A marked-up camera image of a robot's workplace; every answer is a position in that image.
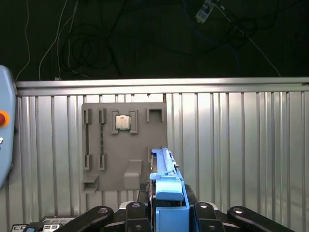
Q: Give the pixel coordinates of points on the silver CPU chip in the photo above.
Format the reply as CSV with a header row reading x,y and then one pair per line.
x,y
122,122

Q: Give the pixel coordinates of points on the pale blue teach pendant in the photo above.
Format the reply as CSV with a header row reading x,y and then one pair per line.
x,y
6,149

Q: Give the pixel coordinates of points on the white grey adapter box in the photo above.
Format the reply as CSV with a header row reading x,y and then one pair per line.
x,y
202,12

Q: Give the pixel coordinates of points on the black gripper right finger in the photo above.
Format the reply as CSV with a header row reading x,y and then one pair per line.
x,y
207,217

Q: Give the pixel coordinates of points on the grey parts rack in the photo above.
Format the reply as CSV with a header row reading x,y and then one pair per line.
x,y
120,157

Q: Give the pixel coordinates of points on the hard disk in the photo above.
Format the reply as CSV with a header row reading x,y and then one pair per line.
x,y
169,191

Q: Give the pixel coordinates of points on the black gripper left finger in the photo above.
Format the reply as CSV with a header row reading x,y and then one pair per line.
x,y
137,217

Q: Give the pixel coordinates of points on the grey card retention bracket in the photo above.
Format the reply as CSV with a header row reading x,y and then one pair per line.
x,y
50,226

